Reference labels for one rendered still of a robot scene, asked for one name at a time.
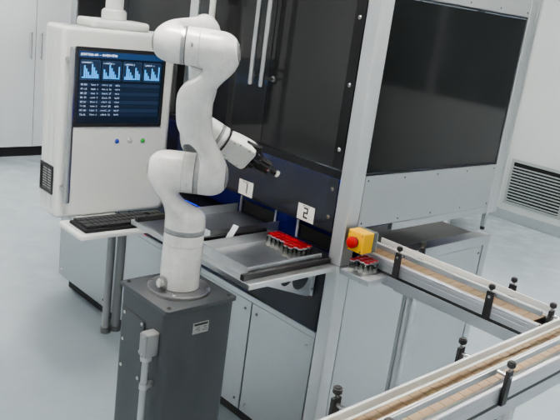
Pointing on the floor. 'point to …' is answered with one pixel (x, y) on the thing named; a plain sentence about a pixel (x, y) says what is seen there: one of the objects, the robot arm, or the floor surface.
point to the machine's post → (348, 202)
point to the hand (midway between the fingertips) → (263, 165)
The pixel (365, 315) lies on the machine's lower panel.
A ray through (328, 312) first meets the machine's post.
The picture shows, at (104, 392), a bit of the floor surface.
